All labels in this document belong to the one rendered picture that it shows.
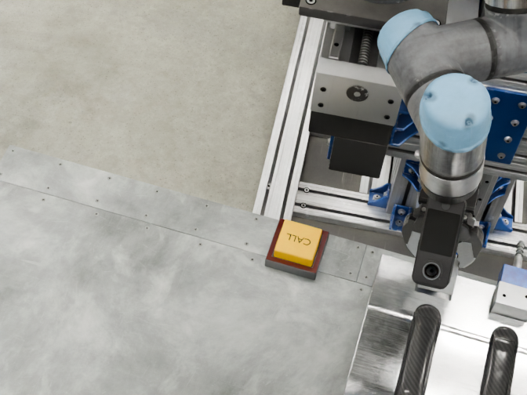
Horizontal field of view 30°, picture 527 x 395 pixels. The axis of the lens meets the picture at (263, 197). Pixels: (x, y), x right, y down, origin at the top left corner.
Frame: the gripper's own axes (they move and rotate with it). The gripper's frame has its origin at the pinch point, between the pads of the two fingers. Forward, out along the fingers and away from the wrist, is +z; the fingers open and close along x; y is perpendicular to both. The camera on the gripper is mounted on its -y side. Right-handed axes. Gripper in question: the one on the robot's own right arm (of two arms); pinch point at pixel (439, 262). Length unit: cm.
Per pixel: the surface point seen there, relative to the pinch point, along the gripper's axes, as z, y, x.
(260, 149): 98, 70, 59
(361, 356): 3.0, -14.9, 7.4
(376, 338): 3.4, -11.6, 6.2
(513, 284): 4.3, 1.0, -10.2
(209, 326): 8.4, -13.7, 30.5
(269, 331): 9.9, -11.8, 22.1
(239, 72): 100, 95, 73
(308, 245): 8.4, 2.3, 19.9
